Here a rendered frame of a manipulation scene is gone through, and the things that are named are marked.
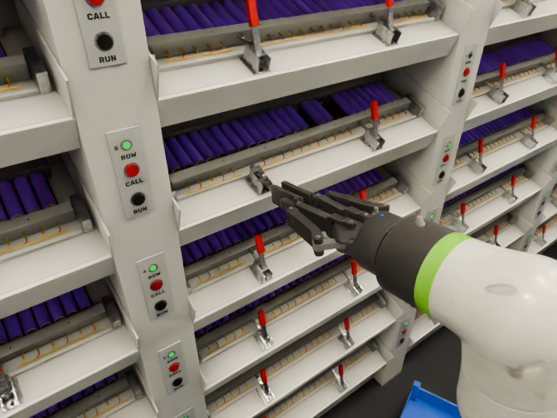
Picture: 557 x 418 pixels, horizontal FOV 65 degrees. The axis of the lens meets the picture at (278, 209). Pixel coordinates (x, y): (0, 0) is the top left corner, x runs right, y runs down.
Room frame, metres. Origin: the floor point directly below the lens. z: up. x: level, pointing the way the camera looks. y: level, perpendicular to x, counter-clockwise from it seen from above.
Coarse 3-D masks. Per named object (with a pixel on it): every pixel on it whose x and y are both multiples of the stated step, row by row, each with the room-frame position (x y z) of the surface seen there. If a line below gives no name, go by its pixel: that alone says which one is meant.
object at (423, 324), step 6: (420, 312) 1.05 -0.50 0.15; (414, 318) 1.02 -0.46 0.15; (420, 318) 1.03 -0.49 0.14; (426, 318) 1.03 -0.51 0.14; (432, 318) 1.02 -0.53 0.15; (414, 324) 1.00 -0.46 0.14; (420, 324) 1.01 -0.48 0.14; (426, 324) 1.01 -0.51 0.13; (432, 324) 1.01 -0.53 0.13; (438, 324) 1.02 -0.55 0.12; (414, 330) 0.98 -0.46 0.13; (420, 330) 0.98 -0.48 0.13; (426, 330) 0.99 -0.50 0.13; (414, 336) 0.96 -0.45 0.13; (420, 336) 0.96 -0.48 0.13; (414, 342) 0.94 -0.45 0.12
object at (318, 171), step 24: (384, 72) 1.00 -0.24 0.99; (408, 96) 0.91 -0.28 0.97; (384, 120) 0.86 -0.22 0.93; (432, 120) 0.88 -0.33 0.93; (312, 144) 0.74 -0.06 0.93; (360, 144) 0.77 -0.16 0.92; (384, 144) 0.78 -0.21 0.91; (408, 144) 0.81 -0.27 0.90; (240, 168) 0.65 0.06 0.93; (288, 168) 0.67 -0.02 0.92; (312, 168) 0.68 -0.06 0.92; (336, 168) 0.69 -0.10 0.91; (360, 168) 0.74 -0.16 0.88; (216, 192) 0.59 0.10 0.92; (240, 192) 0.60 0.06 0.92; (312, 192) 0.68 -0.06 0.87; (192, 216) 0.53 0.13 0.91; (216, 216) 0.54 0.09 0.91; (240, 216) 0.58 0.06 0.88; (192, 240) 0.53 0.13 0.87
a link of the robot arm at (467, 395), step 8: (464, 376) 0.27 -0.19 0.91; (464, 384) 0.26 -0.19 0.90; (472, 384) 0.25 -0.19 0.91; (464, 392) 0.26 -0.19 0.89; (472, 392) 0.25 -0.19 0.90; (480, 392) 0.24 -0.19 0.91; (464, 400) 0.26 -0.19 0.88; (472, 400) 0.25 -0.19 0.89; (480, 400) 0.24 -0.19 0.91; (488, 400) 0.24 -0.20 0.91; (464, 408) 0.26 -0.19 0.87; (472, 408) 0.25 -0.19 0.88; (480, 408) 0.24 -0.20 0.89; (488, 408) 0.23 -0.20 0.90; (496, 408) 0.23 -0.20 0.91; (504, 408) 0.23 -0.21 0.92; (464, 416) 0.25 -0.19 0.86; (472, 416) 0.24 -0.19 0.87; (480, 416) 0.24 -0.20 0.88; (488, 416) 0.23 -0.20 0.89; (496, 416) 0.23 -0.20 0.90; (504, 416) 0.22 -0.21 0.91; (512, 416) 0.22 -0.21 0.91; (520, 416) 0.22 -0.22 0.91; (528, 416) 0.22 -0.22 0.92; (536, 416) 0.22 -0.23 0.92; (544, 416) 0.22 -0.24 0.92; (552, 416) 0.22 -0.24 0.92
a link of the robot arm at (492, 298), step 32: (448, 256) 0.31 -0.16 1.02; (480, 256) 0.30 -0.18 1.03; (512, 256) 0.29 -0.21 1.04; (544, 256) 0.30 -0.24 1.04; (416, 288) 0.31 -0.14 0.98; (448, 288) 0.29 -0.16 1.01; (480, 288) 0.27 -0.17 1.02; (512, 288) 0.26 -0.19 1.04; (544, 288) 0.25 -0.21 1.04; (448, 320) 0.28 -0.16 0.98; (480, 320) 0.25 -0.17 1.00; (512, 320) 0.24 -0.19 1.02; (544, 320) 0.23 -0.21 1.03; (480, 352) 0.24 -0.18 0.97; (512, 352) 0.23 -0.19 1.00; (544, 352) 0.22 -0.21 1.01; (480, 384) 0.24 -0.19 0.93; (512, 384) 0.22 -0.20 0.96; (544, 384) 0.22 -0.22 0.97
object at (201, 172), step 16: (368, 112) 0.83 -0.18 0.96; (384, 112) 0.85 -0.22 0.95; (320, 128) 0.76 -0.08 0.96; (336, 128) 0.77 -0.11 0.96; (352, 128) 0.81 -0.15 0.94; (272, 144) 0.69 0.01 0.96; (288, 144) 0.70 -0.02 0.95; (304, 144) 0.73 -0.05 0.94; (224, 160) 0.63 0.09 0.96; (240, 160) 0.64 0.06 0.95; (256, 160) 0.66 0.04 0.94; (176, 176) 0.58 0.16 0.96; (192, 176) 0.59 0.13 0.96; (208, 176) 0.61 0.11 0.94
